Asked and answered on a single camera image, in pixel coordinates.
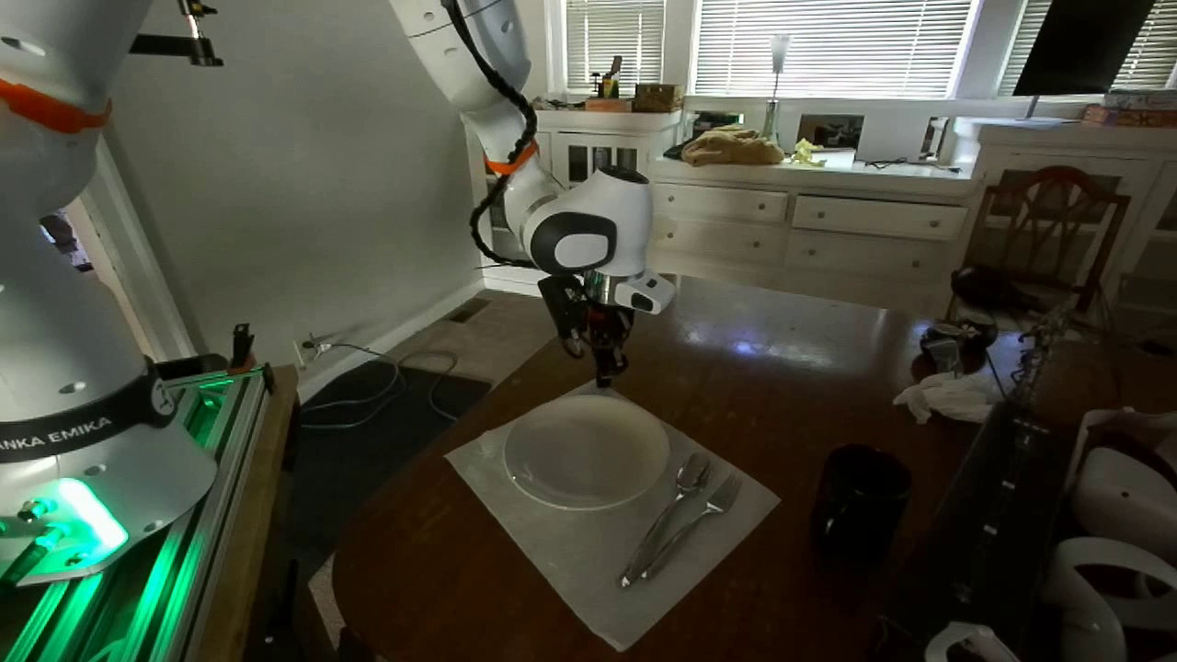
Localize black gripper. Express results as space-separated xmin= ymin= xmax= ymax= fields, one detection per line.
xmin=535 ymin=271 xmax=638 ymax=393

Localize white paper towel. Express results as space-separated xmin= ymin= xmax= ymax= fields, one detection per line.
xmin=440 ymin=388 xmax=784 ymax=656

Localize white round plate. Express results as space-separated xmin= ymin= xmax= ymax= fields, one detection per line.
xmin=495 ymin=393 xmax=671 ymax=517

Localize silver spoon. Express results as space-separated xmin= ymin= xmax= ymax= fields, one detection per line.
xmin=614 ymin=453 xmax=713 ymax=589

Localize silver fork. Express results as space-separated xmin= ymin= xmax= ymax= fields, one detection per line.
xmin=620 ymin=473 xmax=747 ymax=589

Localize black floor mat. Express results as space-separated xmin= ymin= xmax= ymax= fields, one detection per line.
xmin=283 ymin=361 xmax=495 ymax=576

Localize white drawer sideboard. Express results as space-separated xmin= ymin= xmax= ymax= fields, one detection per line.
xmin=643 ymin=155 xmax=984 ymax=318

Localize brown box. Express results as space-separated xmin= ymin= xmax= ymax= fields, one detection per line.
xmin=627 ymin=80 xmax=680 ymax=118

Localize pen holder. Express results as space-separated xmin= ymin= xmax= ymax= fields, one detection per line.
xmin=584 ymin=52 xmax=627 ymax=104

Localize black mug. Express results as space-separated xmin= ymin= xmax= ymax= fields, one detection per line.
xmin=814 ymin=443 xmax=913 ymax=567

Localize crumpled white cloth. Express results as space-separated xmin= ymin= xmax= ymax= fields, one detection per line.
xmin=888 ymin=363 xmax=1002 ymax=428

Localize white window blinds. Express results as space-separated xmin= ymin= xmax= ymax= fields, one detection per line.
xmin=558 ymin=0 xmax=984 ymax=104

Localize long black case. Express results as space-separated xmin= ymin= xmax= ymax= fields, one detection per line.
xmin=896 ymin=403 xmax=1075 ymax=662

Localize dark wooden chair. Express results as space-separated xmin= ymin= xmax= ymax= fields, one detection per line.
xmin=947 ymin=164 xmax=1134 ymax=330

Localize white VR controller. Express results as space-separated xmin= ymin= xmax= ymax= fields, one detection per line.
xmin=1061 ymin=408 xmax=1177 ymax=562
xmin=1039 ymin=533 xmax=1177 ymax=662

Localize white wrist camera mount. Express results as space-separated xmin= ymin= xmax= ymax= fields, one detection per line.
xmin=609 ymin=268 xmax=680 ymax=318

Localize floor cables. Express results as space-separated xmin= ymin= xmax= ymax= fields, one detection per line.
xmin=291 ymin=329 xmax=464 ymax=433

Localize small picture frame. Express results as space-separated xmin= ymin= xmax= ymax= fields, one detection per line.
xmin=795 ymin=111 xmax=869 ymax=159

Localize black camera bracket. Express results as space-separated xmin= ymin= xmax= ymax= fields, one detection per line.
xmin=126 ymin=0 xmax=229 ymax=72

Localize black wall television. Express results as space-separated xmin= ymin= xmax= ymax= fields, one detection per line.
xmin=1012 ymin=0 xmax=1163 ymax=99

